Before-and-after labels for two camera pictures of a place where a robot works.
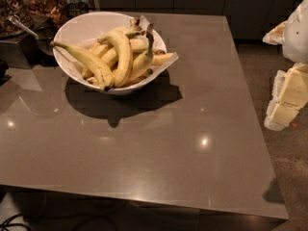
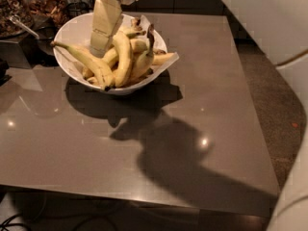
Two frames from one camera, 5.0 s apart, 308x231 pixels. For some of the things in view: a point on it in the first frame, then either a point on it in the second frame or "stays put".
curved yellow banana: x=124 y=52 stays put
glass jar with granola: x=12 y=3 stays put
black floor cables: x=6 y=223 stays put
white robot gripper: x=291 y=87 -> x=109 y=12
